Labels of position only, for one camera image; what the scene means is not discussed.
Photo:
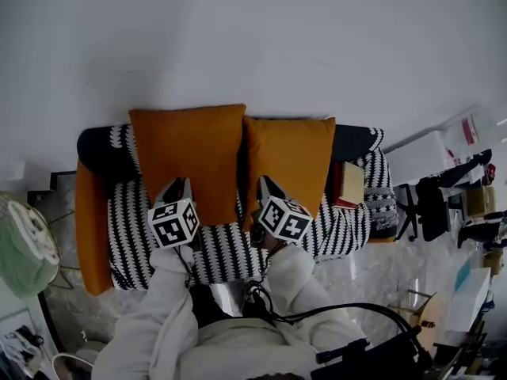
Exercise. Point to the person's legs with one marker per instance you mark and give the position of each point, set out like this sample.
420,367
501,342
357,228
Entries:
214,303

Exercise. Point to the white laundry basket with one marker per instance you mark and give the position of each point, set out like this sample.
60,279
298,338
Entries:
85,354

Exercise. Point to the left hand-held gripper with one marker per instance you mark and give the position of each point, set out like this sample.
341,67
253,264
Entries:
174,224

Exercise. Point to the white water dispenser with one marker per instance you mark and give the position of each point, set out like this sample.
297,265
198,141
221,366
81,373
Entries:
416,156

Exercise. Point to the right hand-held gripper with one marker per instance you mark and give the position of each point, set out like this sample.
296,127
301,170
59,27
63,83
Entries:
285,220

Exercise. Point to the red book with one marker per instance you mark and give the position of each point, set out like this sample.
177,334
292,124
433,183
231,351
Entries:
336,188

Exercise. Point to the wooden oval side table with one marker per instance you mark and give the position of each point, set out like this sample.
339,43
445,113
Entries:
435,311

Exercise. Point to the white rolled towel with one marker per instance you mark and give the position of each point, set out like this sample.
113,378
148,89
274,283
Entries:
33,232

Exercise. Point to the beige book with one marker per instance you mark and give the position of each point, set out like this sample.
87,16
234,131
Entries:
351,180

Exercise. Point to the clear water bottle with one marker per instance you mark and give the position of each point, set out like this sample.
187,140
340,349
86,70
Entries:
471,129

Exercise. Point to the white cardboard box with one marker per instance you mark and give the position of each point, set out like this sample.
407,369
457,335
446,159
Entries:
469,299

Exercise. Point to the person's right forearm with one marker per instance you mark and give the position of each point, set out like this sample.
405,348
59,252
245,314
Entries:
305,287

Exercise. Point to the brown cardboard box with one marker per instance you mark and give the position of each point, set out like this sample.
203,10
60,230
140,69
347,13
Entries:
481,200

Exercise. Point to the person's left forearm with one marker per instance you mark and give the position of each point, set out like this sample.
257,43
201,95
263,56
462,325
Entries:
158,311

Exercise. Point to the teal flat object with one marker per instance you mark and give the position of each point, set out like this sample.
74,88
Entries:
463,273

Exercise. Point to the black box device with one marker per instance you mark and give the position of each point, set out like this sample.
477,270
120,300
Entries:
376,360

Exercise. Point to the black white patterned sofa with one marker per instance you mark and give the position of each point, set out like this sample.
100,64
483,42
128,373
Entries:
93,228

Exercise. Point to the orange cushion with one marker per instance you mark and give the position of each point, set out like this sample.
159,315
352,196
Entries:
293,153
190,153

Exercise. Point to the black office chair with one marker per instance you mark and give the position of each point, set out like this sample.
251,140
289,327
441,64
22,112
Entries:
433,212

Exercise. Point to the person's torso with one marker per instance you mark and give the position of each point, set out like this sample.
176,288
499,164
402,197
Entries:
245,350

